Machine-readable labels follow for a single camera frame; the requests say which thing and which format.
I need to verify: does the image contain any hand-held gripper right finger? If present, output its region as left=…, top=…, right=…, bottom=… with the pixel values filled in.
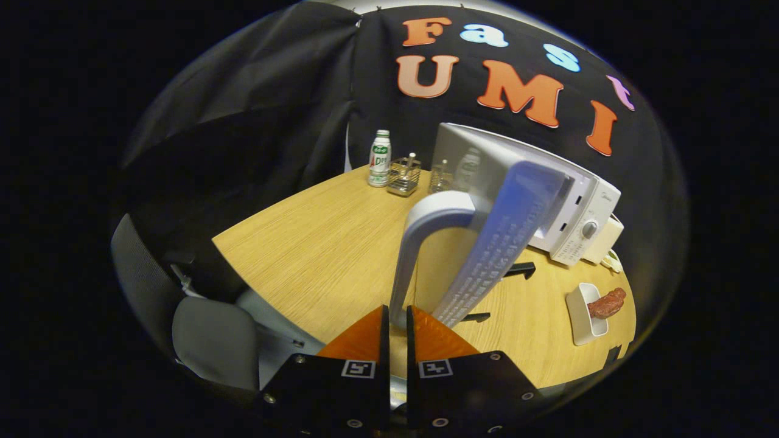
left=406, top=305, right=545, bottom=434

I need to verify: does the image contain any white toaster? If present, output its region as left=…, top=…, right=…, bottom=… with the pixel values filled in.
left=581, top=214, right=625, bottom=265

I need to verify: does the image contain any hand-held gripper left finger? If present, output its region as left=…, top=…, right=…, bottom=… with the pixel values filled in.
left=259, top=304, right=391, bottom=433

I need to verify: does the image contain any red sausage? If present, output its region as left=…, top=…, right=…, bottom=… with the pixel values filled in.
left=587, top=288, right=627, bottom=319

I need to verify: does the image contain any white microwave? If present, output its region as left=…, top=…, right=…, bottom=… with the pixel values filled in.
left=388, top=122, right=622, bottom=329

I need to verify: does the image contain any grey office chair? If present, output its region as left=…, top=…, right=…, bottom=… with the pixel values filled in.
left=111, top=213, right=262, bottom=393

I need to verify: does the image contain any white rectangular dish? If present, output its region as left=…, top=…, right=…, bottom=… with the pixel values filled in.
left=565, top=283, right=609, bottom=346

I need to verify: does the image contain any white drink bottle green label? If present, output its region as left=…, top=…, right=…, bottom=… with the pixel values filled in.
left=368, top=130, right=392, bottom=188

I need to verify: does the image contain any metal wire basket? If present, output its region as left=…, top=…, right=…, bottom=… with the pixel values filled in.
left=387, top=153, right=422, bottom=197

